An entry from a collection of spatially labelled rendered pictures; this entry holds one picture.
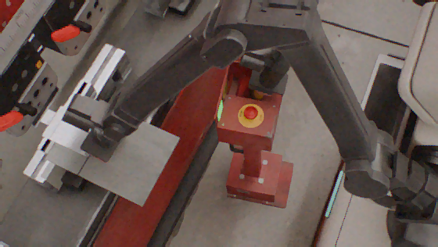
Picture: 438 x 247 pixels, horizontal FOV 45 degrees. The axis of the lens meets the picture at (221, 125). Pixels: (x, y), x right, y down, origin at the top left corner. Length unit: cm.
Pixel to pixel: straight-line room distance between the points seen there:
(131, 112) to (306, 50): 38
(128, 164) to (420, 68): 66
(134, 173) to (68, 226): 24
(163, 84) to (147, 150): 40
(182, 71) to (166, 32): 71
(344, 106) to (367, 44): 174
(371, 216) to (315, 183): 38
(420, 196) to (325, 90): 31
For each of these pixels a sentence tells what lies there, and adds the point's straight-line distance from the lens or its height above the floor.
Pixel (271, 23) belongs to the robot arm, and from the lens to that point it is 68.
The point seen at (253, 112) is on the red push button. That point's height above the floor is 81.
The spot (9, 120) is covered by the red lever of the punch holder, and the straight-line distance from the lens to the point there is 102.
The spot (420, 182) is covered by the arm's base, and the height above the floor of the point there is 123.
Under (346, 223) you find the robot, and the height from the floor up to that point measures 28.
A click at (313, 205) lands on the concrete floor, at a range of 222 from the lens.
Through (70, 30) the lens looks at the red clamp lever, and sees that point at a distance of 107.
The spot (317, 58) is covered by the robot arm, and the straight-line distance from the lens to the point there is 73.
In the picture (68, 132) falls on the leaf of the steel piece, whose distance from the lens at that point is 131.
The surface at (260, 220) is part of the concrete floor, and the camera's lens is 219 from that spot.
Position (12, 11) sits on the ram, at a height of 141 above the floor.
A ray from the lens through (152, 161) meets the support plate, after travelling 123.
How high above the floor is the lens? 214
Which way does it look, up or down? 68 degrees down
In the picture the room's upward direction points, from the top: 10 degrees counter-clockwise
